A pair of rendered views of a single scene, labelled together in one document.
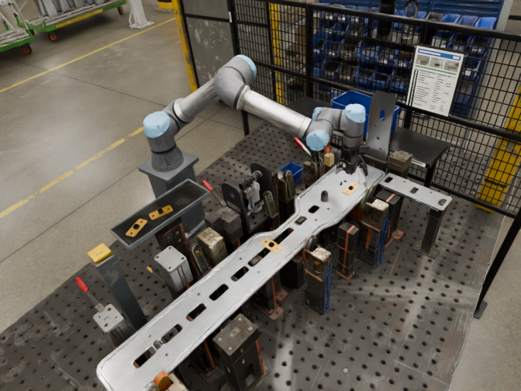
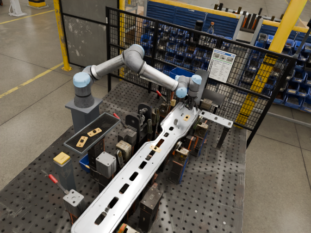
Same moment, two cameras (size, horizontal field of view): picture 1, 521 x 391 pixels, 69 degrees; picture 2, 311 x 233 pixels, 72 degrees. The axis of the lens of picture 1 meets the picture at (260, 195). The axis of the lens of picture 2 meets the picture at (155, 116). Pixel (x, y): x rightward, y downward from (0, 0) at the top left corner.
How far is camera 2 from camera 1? 0.43 m
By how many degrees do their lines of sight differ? 19
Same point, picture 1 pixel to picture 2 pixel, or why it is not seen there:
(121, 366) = (87, 226)
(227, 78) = (135, 57)
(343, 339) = (190, 195)
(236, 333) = (152, 197)
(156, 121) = (82, 77)
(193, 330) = (125, 199)
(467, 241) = (234, 142)
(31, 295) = not seen: outside the picture
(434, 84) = (220, 67)
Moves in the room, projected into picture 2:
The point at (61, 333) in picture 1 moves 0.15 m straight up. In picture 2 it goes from (16, 215) to (9, 203)
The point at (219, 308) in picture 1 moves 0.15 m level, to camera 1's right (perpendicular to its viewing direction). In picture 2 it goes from (137, 185) to (160, 179)
